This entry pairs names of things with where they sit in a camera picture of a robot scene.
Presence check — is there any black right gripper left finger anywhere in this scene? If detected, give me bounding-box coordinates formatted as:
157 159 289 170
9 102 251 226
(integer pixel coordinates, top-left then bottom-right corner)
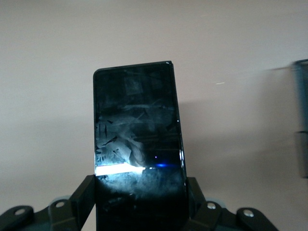
0 175 97 231

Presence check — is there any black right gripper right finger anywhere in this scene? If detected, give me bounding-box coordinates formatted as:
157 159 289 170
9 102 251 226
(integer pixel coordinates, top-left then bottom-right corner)
186 177 275 231

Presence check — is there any long black slab phone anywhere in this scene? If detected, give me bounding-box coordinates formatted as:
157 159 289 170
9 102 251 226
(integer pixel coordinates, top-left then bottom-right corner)
92 60 191 231

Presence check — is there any black two-tier mesh tray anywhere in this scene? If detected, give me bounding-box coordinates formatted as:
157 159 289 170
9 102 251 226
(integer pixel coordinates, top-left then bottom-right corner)
294 58 308 179

